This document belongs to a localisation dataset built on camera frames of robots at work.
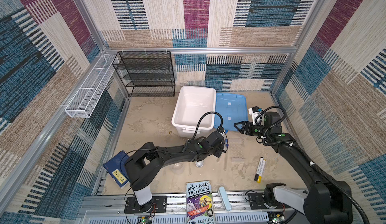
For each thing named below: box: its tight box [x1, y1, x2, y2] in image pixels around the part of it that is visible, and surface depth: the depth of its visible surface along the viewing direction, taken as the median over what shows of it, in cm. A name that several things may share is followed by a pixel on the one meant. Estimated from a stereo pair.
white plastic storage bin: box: [171, 85, 217, 140], surface depth 101 cm
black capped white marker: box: [254, 156, 264, 182], surface depth 84 cm
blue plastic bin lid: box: [214, 92, 248, 132], surface depth 114 cm
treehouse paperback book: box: [185, 180, 216, 224], surface depth 73 cm
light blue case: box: [217, 186, 232, 212], surface depth 74 cm
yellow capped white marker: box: [257, 159, 267, 184], surface depth 84 cm
